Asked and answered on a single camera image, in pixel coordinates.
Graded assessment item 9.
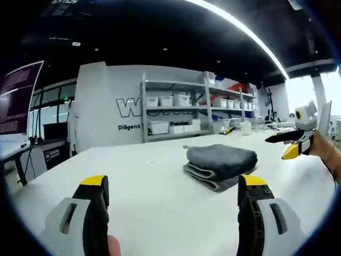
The ceiling light strip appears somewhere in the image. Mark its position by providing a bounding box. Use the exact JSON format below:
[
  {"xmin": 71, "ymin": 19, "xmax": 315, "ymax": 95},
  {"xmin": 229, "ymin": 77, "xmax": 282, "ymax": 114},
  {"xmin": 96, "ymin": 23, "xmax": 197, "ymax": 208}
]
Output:
[{"xmin": 183, "ymin": 0, "xmax": 290, "ymax": 80}]

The row of white storage bins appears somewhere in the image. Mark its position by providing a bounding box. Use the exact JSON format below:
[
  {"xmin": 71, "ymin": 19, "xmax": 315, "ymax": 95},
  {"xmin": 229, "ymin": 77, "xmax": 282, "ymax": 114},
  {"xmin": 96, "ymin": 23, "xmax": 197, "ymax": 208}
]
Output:
[{"xmin": 145, "ymin": 93, "xmax": 258, "ymax": 135}]

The grey towel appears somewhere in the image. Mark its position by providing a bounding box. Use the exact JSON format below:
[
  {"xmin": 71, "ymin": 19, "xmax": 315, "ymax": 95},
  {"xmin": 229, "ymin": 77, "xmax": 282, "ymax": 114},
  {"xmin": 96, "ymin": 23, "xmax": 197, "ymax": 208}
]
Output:
[{"xmin": 182, "ymin": 143, "xmax": 258, "ymax": 192}]

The large display screen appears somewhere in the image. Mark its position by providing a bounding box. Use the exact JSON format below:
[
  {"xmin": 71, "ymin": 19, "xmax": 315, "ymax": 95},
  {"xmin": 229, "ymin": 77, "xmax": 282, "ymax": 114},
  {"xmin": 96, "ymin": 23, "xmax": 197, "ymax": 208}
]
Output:
[{"xmin": 0, "ymin": 60, "xmax": 45, "ymax": 135}]

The black monitor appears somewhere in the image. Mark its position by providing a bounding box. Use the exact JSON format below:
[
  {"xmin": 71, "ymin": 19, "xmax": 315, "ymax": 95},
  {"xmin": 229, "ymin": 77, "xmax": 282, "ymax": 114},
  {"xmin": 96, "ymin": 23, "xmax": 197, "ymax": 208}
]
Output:
[{"xmin": 43, "ymin": 122, "xmax": 68, "ymax": 141}]

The white monitor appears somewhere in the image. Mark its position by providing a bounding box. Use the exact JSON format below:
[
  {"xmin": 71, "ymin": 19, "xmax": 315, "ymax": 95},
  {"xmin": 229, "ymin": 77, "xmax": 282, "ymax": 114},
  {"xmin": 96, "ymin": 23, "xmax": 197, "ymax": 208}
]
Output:
[{"xmin": 318, "ymin": 100, "xmax": 333, "ymax": 139}]

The white hanging coat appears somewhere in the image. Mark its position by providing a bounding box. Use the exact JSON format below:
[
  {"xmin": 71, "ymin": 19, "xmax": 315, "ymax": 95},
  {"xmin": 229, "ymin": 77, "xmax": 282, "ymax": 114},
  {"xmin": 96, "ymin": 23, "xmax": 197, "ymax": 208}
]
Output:
[{"xmin": 66, "ymin": 99, "xmax": 81, "ymax": 157}]

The yellow and white tool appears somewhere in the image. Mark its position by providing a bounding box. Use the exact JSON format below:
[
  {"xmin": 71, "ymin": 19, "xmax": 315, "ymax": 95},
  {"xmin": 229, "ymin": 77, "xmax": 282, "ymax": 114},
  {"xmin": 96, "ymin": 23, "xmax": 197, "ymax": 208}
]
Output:
[{"xmin": 219, "ymin": 125, "xmax": 237, "ymax": 135}]

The black sign board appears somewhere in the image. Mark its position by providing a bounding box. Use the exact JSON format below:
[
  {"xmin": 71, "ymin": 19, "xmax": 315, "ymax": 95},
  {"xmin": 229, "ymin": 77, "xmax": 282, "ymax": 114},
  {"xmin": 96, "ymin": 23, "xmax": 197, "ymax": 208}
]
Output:
[{"xmin": 42, "ymin": 146, "xmax": 68, "ymax": 171}]

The white side desk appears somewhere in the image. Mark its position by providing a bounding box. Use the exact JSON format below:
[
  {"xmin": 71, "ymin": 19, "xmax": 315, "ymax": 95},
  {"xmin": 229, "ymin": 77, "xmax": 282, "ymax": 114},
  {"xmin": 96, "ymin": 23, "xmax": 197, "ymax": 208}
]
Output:
[{"xmin": 0, "ymin": 137, "xmax": 36, "ymax": 187}]

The black tripod stand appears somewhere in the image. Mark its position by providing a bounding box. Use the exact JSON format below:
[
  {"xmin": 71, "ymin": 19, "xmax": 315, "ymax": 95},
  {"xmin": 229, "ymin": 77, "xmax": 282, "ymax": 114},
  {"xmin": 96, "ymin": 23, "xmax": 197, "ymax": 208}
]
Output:
[{"xmin": 265, "ymin": 87, "xmax": 274, "ymax": 116}]

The person's left hand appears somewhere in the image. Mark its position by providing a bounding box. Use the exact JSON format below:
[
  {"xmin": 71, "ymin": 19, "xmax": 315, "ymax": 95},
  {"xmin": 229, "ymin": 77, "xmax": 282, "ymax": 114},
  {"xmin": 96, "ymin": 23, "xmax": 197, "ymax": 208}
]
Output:
[{"xmin": 107, "ymin": 235, "xmax": 122, "ymax": 256}]

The grey metal shelf rack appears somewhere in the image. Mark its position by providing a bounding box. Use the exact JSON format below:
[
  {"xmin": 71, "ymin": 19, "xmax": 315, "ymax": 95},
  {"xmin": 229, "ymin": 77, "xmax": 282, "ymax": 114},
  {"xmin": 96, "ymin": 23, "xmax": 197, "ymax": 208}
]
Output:
[
  {"xmin": 140, "ymin": 71, "xmax": 214, "ymax": 144},
  {"xmin": 204, "ymin": 76, "xmax": 259, "ymax": 134}
]

